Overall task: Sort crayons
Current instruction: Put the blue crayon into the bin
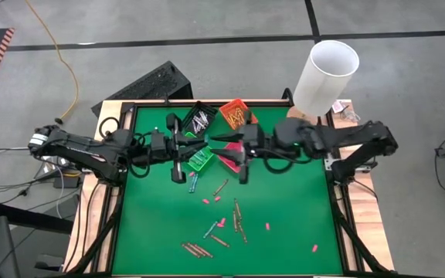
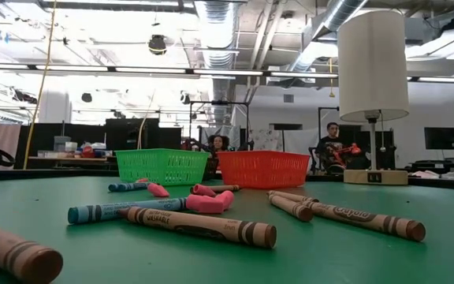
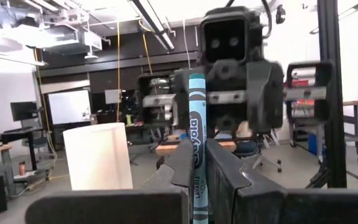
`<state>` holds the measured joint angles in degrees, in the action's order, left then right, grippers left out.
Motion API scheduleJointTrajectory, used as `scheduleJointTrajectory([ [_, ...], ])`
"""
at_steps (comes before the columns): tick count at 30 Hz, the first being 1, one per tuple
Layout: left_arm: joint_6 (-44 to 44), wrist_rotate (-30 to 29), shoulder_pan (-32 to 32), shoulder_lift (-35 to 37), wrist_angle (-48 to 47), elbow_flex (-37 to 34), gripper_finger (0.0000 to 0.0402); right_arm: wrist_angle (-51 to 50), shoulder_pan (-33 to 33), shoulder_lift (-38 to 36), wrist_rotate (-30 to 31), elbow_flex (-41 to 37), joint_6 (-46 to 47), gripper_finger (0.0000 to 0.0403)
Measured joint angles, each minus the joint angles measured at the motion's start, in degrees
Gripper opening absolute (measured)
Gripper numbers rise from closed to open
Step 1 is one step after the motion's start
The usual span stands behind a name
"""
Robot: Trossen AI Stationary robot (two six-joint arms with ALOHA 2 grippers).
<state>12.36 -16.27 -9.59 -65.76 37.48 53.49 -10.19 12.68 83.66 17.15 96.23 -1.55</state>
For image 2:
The green table mat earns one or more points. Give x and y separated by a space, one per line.
329 260

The black monitor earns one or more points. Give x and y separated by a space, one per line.
442 138

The red plastic basket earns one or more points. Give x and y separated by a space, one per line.
262 169

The white shade wooden lamp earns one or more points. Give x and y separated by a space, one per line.
371 63

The clear plastic container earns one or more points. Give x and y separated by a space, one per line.
61 143

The wooden work table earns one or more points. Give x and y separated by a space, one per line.
69 159

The black hanging sign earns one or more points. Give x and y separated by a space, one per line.
286 126

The red round object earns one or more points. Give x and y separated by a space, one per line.
88 151

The black metal stand frame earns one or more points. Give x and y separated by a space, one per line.
219 103
327 108

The ceiling light strip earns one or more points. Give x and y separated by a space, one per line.
152 71

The blue crayon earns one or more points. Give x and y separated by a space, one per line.
128 209
128 186

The brown crayon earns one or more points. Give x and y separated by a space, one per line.
365 221
292 196
199 226
227 188
14 256
292 208

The white box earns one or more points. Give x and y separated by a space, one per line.
71 146

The pinkish paper packet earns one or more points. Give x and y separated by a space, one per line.
424 174

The black desk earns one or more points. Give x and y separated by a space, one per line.
441 163

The green plastic basket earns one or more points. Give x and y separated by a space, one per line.
160 167

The white patterned sheet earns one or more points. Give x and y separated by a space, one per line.
266 140

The black plastic basket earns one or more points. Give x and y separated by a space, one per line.
211 169

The person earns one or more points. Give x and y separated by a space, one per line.
331 148
219 143

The red desk lamp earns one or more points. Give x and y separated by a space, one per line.
347 150

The black ceiling speaker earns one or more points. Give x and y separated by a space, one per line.
184 97
86 97
157 44

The black partition panel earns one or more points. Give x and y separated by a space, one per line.
132 134
45 136

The pink eraser cap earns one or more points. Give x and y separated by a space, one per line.
142 180
205 204
158 190
203 190
228 198

